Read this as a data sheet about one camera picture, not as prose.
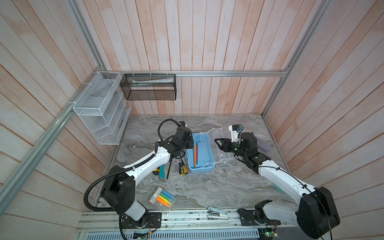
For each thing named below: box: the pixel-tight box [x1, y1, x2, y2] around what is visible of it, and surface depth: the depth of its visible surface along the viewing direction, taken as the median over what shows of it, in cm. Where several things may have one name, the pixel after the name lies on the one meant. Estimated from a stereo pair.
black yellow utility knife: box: [152, 166, 160, 175], surface depth 90 cm
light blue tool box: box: [186, 132, 215, 173], surface depth 97 cm
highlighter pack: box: [147, 185, 177, 210], surface depth 81 cm
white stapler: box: [207, 206, 229, 220], surface depth 76 cm
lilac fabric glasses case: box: [257, 139, 272, 151], surface depth 101 cm
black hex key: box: [166, 153, 172, 180], surface depth 92 cm
